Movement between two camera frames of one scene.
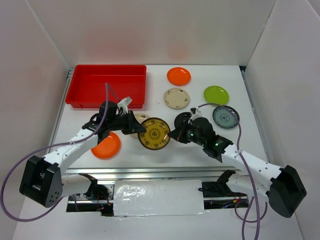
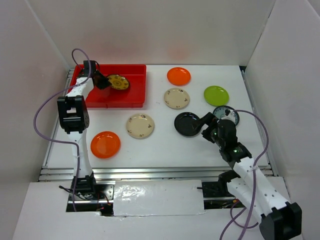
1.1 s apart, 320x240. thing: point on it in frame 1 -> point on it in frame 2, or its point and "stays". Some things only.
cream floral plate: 176,98 stays
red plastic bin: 87,87 stays
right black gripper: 178,133 -> 209,119
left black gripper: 133,126 -> 105,83
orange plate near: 108,148 stays
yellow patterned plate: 156,137 -> 118,81
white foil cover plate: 132,198 stays
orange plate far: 178,76 stays
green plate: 217,95 stays
